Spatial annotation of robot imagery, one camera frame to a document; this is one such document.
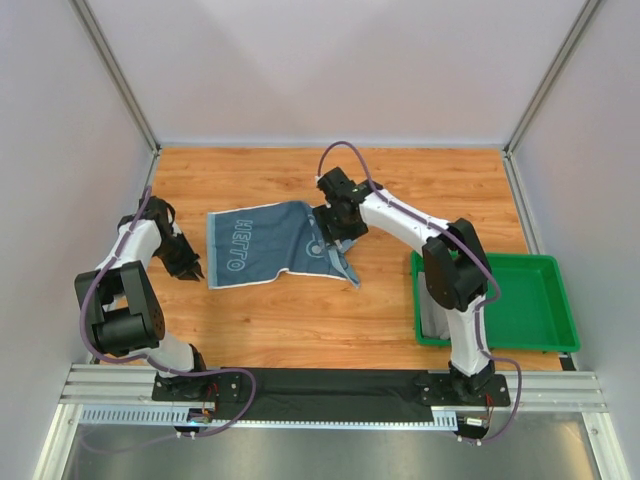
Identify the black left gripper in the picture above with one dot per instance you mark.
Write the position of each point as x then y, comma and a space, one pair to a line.
181, 260

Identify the grey terry towel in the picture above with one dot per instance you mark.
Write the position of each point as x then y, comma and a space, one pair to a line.
433, 321

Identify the aluminium frame post right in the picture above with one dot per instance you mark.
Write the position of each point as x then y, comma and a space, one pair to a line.
568, 46

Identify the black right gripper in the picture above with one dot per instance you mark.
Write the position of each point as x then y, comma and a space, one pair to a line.
329, 236

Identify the aluminium frame post left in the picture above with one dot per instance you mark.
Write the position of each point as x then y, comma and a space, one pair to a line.
98, 39

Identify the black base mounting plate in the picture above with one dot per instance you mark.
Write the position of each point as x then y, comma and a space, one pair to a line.
330, 395

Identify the aluminium frame post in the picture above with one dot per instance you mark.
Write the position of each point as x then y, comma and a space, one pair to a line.
568, 46
98, 39

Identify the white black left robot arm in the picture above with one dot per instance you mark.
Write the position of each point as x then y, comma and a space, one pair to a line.
121, 319

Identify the green plastic tray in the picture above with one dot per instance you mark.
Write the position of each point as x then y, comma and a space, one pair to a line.
533, 312

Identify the aluminium front rail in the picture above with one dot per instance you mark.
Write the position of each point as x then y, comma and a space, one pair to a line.
123, 396

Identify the blue patterned towel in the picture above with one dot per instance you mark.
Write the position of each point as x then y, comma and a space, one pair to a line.
254, 245

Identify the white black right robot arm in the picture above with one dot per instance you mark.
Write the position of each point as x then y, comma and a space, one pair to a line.
455, 265

